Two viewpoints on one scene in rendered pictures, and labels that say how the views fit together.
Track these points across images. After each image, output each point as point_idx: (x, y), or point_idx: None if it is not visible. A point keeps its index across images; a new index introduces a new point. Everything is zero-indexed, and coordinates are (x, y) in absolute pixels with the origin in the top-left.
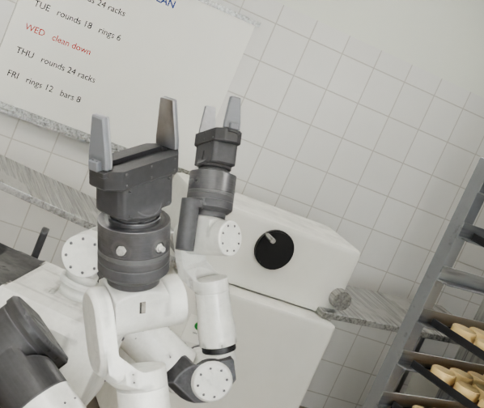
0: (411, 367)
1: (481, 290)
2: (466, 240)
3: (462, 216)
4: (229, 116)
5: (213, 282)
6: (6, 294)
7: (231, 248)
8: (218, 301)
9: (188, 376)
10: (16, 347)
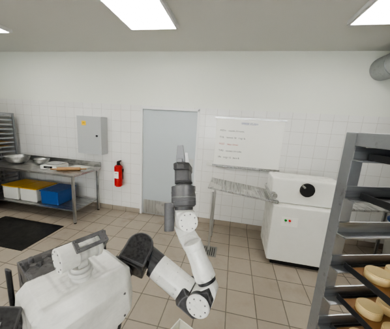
0: (337, 299)
1: (389, 232)
2: (353, 201)
3: (344, 181)
4: (177, 156)
5: (188, 247)
6: (24, 288)
7: (190, 228)
8: (194, 256)
9: (184, 302)
10: None
